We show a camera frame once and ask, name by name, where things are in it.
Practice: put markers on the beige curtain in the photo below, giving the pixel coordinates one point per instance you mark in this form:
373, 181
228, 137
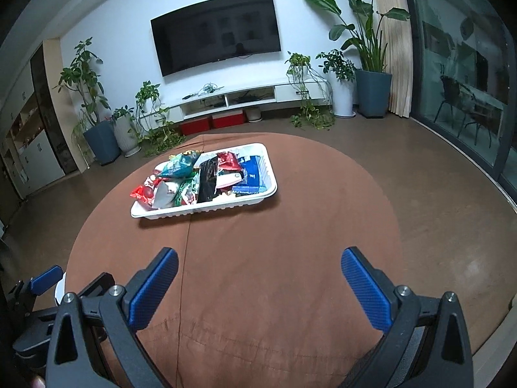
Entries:
398, 68

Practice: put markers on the black chair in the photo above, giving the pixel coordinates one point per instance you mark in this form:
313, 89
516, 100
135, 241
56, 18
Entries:
476, 123
448, 89

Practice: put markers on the trailing vine plant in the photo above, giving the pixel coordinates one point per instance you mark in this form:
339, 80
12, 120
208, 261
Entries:
147, 93

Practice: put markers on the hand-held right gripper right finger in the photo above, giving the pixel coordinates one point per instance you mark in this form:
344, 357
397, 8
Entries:
365, 291

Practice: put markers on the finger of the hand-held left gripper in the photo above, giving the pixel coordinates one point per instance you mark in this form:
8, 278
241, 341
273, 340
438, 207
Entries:
46, 279
99, 283

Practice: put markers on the plant in white ribbed pot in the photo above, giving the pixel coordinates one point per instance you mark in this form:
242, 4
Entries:
125, 137

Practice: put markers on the black snack packet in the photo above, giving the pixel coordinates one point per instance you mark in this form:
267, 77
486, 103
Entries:
208, 182

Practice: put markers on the glass sliding door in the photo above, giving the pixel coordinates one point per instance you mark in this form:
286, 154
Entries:
444, 28

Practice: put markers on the white round object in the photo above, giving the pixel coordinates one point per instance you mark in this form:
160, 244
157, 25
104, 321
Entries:
59, 287

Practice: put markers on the dark red snack packet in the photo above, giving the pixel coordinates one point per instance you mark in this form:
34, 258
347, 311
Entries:
228, 161

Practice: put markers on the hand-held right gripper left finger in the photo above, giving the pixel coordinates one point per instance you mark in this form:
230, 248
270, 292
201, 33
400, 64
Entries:
153, 291

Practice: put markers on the red storage box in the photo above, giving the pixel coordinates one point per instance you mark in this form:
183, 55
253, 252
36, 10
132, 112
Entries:
228, 120
196, 126

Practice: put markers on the tall plant in blue pot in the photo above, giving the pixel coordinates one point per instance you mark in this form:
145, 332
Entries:
101, 141

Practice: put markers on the black wall television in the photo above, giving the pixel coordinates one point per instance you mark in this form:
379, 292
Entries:
214, 32

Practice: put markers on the large-leaf plant in blue pot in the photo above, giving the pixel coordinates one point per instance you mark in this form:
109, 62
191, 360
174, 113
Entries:
373, 93

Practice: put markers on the colourful blue snack packet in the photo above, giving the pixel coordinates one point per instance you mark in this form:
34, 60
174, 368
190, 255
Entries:
179, 165

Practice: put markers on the plant in tall white pot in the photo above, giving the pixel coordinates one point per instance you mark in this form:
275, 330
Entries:
343, 97

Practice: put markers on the white TV cabinet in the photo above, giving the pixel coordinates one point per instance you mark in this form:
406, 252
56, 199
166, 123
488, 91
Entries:
282, 91

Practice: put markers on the hanging pothos plant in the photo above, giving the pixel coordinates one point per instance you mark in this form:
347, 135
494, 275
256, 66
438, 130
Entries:
299, 60

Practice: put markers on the white plastic tray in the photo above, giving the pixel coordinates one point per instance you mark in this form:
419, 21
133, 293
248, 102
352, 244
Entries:
226, 206

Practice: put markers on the small white plant pot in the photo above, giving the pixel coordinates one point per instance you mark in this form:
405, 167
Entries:
253, 115

